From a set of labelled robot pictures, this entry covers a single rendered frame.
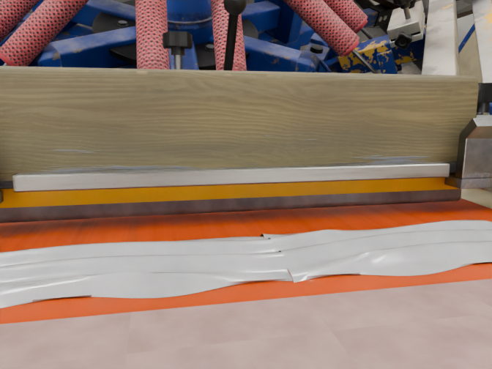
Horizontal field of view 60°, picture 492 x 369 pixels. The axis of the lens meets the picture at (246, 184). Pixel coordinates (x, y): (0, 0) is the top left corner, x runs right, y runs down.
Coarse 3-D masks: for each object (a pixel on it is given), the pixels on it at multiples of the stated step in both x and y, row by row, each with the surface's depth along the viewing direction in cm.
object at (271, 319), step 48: (0, 240) 26; (48, 240) 26; (96, 240) 26; (144, 240) 27; (240, 288) 20; (288, 288) 20; (0, 336) 16; (48, 336) 16; (96, 336) 16; (144, 336) 16; (192, 336) 16; (240, 336) 16; (288, 336) 16
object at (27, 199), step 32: (32, 192) 28; (64, 192) 28; (96, 192) 29; (128, 192) 29; (160, 192) 30; (192, 192) 30; (224, 192) 31; (256, 192) 31; (288, 192) 32; (320, 192) 32; (352, 192) 33
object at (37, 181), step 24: (192, 168) 28; (216, 168) 28; (240, 168) 28; (264, 168) 29; (288, 168) 29; (312, 168) 29; (336, 168) 30; (360, 168) 30; (384, 168) 30; (408, 168) 31; (432, 168) 31; (24, 192) 26
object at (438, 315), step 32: (256, 224) 30; (288, 224) 30; (320, 224) 30; (352, 224) 30; (384, 224) 30; (320, 288) 20; (352, 288) 20; (384, 288) 20; (416, 288) 20; (448, 288) 20; (480, 288) 20; (352, 320) 17; (384, 320) 17; (416, 320) 17; (448, 320) 17; (480, 320) 17; (352, 352) 15; (384, 352) 15; (416, 352) 15; (448, 352) 15; (480, 352) 15
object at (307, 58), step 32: (96, 0) 105; (256, 0) 122; (128, 32) 94; (288, 32) 117; (32, 64) 80; (64, 64) 86; (96, 64) 90; (192, 64) 87; (256, 64) 97; (288, 64) 95; (320, 64) 90
